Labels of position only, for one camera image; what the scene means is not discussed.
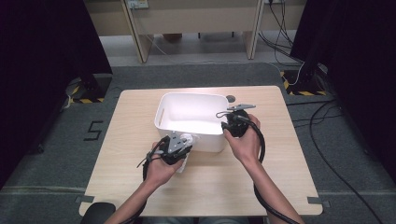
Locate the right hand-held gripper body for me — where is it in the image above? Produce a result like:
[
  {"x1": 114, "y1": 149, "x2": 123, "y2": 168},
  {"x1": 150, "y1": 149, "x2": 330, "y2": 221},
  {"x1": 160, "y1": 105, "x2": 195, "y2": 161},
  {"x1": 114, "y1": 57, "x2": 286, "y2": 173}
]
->
[{"x1": 227, "y1": 104, "x2": 257, "y2": 138}]

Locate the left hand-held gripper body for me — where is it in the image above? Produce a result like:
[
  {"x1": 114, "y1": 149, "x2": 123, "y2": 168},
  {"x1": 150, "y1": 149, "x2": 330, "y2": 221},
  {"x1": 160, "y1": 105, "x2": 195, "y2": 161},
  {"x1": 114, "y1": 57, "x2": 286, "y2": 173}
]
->
[{"x1": 158, "y1": 132, "x2": 193, "y2": 166}]

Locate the white plastic basket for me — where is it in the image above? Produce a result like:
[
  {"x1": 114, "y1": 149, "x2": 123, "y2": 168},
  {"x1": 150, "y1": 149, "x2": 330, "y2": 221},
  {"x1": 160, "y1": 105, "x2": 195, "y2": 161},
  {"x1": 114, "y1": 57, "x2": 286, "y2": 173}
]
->
[{"x1": 154, "y1": 91, "x2": 231, "y2": 154}]

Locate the person's right hand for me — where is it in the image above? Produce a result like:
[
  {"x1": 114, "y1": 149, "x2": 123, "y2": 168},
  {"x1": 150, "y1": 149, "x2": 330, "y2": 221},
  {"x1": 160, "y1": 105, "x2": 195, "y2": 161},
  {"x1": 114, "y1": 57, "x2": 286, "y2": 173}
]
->
[{"x1": 223, "y1": 114, "x2": 262, "y2": 167}]

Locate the person's left hand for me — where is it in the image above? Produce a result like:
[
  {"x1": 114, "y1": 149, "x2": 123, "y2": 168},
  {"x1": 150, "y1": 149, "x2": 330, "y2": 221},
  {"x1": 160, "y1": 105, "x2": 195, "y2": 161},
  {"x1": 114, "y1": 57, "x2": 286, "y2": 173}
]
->
[{"x1": 144, "y1": 142, "x2": 185, "y2": 188}]

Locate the black stand base striped tape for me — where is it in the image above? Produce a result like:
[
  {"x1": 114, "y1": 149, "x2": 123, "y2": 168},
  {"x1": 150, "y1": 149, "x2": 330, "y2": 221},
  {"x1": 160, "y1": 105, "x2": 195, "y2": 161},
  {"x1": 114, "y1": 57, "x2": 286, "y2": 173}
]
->
[
  {"x1": 279, "y1": 63, "x2": 329, "y2": 97},
  {"x1": 66, "y1": 73, "x2": 114, "y2": 105}
]

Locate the black chair armrest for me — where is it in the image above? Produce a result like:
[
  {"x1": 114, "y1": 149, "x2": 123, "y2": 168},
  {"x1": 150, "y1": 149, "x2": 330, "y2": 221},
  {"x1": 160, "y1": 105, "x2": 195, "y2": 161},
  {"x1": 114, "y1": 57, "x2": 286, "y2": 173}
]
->
[{"x1": 79, "y1": 202, "x2": 117, "y2": 224}]

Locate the grey tape piece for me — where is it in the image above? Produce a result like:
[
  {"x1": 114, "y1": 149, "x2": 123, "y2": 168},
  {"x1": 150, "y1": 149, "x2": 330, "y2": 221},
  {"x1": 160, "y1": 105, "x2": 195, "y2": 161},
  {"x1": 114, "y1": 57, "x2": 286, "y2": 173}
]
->
[
  {"x1": 74, "y1": 194, "x2": 95, "y2": 204},
  {"x1": 306, "y1": 196, "x2": 332, "y2": 208}
]

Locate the beige wooden desk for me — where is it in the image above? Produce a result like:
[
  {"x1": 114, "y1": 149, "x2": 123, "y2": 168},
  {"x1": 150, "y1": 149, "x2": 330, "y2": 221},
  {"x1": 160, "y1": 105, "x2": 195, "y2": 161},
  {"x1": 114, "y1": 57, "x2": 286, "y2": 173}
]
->
[{"x1": 83, "y1": 0, "x2": 309, "y2": 64}]

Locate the white power strip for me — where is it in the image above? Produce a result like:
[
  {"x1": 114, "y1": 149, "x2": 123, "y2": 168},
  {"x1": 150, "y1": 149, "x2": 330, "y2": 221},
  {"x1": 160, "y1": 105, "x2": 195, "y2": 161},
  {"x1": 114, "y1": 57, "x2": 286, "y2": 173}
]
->
[{"x1": 126, "y1": 0, "x2": 149, "y2": 9}]

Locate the black curtain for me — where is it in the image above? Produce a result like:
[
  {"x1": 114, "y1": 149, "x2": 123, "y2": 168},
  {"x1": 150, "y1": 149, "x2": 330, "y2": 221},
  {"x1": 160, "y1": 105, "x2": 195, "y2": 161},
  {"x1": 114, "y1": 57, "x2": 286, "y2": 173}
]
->
[
  {"x1": 0, "y1": 0, "x2": 114, "y2": 188},
  {"x1": 289, "y1": 0, "x2": 396, "y2": 175}
]

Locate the right hand-held gripper black cable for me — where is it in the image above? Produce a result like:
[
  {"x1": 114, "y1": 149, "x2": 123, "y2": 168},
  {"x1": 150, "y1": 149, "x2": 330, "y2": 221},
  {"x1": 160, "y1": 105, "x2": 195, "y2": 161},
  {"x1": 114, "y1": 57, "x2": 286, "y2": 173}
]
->
[{"x1": 236, "y1": 115, "x2": 300, "y2": 224}]

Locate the hand-held gripper black cable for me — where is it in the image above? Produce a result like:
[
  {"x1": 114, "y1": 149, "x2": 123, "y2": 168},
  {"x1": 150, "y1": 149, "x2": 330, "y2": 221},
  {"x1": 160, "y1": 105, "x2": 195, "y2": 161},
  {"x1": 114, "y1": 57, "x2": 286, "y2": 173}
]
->
[
  {"x1": 136, "y1": 136, "x2": 171, "y2": 224},
  {"x1": 236, "y1": 115, "x2": 300, "y2": 224}
]

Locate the left hand-held gripper black cable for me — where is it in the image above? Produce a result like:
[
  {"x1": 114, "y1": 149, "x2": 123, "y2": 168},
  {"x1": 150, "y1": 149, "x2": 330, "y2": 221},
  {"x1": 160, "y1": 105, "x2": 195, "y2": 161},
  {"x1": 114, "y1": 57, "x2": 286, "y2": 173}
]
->
[{"x1": 136, "y1": 136, "x2": 171, "y2": 224}]

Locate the white floor cable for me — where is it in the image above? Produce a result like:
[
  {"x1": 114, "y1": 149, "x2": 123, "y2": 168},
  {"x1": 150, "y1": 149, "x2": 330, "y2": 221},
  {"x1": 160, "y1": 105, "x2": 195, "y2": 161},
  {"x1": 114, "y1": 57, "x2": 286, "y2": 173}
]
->
[{"x1": 292, "y1": 62, "x2": 306, "y2": 87}]

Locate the long black floor cable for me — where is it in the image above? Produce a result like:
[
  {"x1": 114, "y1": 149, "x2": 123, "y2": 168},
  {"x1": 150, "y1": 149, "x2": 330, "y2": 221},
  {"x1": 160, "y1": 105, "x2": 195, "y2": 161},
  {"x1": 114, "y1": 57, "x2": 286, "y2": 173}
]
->
[{"x1": 309, "y1": 99, "x2": 386, "y2": 224}]

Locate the black cable bundle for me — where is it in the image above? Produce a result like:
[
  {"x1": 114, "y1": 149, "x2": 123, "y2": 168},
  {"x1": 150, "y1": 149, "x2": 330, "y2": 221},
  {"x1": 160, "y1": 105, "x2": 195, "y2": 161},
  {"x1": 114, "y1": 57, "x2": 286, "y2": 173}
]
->
[{"x1": 258, "y1": 0, "x2": 304, "y2": 66}]

